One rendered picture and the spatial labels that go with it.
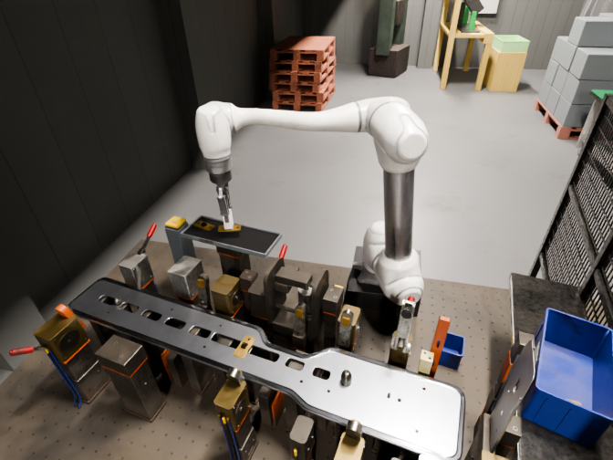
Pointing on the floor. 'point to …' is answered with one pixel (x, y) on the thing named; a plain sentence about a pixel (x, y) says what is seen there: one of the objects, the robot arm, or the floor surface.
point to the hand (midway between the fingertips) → (227, 219)
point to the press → (389, 41)
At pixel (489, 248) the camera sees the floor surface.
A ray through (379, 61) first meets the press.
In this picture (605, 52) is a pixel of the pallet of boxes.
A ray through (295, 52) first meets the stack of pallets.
